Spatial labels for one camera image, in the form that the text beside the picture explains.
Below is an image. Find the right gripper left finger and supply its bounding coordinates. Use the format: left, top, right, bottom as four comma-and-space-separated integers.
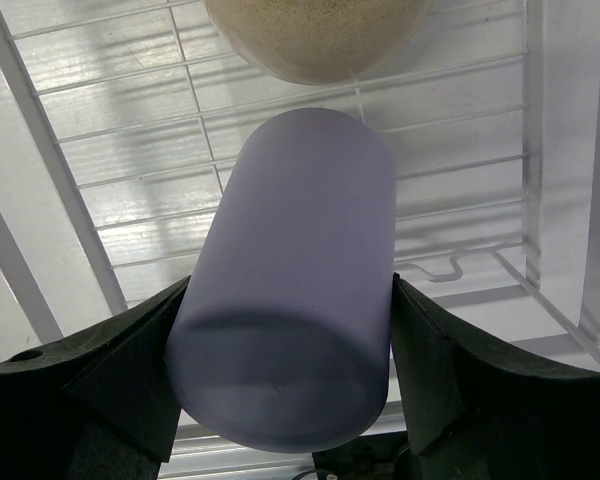
0, 280, 187, 479

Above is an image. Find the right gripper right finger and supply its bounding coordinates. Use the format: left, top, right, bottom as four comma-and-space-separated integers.
391, 278, 600, 479

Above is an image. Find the purple plastic cup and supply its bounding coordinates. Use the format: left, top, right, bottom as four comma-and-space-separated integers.
164, 108, 396, 453

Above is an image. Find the white ceramic bowl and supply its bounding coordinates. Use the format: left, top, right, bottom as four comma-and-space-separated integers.
205, 0, 431, 85

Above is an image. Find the white wire dish rack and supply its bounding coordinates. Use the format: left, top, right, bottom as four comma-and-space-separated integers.
0, 1, 600, 479

